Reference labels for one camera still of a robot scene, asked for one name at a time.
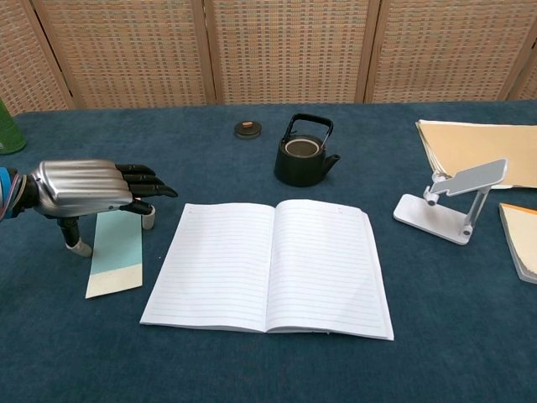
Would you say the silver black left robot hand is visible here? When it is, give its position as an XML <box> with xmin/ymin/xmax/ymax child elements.
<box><xmin>24</xmin><ymin>158</ymin><xmax>179</xmax><ymax>258</ymax></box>

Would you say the light blue tasselled bookmark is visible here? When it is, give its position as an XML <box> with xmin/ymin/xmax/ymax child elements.
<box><xmin>85</xmin><ymin>209</ymin><xmax>144</xmax><ymax>300</ymax></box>

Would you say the green drink can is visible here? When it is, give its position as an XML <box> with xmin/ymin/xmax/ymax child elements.
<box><xmin>0</xmin><ymin>97</ymin><xmax>28</xmax><ymax>155</ymax></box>

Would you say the black teapot lid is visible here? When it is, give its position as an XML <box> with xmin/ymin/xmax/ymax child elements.
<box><xmin>233</xmin><ymin>119</ymin><xmax>266</xmax><ymax>140</ymax></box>

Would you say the open lined notebook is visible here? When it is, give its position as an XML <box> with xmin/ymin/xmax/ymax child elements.
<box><xmin>138</xmin><ymin>198</ymin><xmax>395</xmax><ymax>342</ymax></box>

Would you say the black cast iron teapot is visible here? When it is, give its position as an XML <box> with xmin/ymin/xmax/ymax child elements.
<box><xmin>274</xmin><ymin>113</ymin><xmax>341</xmax><ymax>188</ymax></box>

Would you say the woven bamboo folding screen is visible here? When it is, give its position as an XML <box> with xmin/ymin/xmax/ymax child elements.
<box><xmin>0</xmin><ymin>0</ymin><xmax>537</xmax><ymax>117</ymax></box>

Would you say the dark blue table cloth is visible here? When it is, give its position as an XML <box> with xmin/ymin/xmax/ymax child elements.
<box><xmin>0</xmin><ymin>99</ymin><xmax>537</xmax><ymax>403</ymax></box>

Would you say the white folding phone stand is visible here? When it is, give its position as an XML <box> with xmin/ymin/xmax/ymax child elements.
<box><xmin>392</xmin><ymin>158</ymin><xmax>508</xmax><ymax>247</ymax></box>

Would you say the beige paper folder stack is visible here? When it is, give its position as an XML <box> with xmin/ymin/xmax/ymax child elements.
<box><xmin>414</xmin><ymin>119</ymin><xmax>537</xmax><ymax>190</ymax></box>

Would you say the yellow notepad with orange edge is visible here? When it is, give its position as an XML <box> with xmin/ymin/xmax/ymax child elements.
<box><xmin>498</xmin><ymin>201</ymin><xmax>537</xmax><ymax>283</ymax></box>

